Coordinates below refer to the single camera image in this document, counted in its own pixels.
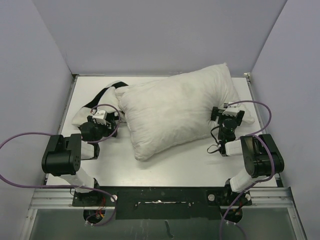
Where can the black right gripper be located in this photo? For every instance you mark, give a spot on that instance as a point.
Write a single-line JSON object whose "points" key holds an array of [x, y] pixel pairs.
{"points": [[217, 113]]}

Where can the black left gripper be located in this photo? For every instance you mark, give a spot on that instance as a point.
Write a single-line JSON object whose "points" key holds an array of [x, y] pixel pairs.
{"points": [[108, 132]]}

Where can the black white checkered pillowcase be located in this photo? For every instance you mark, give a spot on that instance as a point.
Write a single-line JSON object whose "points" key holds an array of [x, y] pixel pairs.
{"points": [[106, 96]]}

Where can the white pillow insert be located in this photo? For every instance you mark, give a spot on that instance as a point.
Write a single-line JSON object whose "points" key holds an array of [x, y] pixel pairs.
{"points": [[175, 110]]}

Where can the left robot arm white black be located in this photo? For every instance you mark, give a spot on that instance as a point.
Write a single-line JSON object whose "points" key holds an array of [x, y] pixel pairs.
{"points": [[63, 155]]}

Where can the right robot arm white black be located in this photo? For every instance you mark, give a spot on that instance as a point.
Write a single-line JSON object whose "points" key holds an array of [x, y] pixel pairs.
{"points": [[261, 156]]}

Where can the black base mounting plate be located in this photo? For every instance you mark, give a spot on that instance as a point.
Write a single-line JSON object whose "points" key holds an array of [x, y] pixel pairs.
{"points": [[166, 203]]}

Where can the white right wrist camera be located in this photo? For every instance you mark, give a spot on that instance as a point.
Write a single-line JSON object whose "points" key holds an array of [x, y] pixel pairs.
{"points": [[230, 110]]}

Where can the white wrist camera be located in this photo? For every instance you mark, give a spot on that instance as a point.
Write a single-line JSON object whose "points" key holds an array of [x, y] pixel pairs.
{"points": [[230, 110], [99, 117]]}

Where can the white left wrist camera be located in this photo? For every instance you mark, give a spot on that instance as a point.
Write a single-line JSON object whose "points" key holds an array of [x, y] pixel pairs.
{"points": [[99, 117]]}

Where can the aluminium frame rail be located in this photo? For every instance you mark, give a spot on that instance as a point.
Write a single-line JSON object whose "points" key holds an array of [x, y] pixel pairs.
{"points": [[272, 215]]}

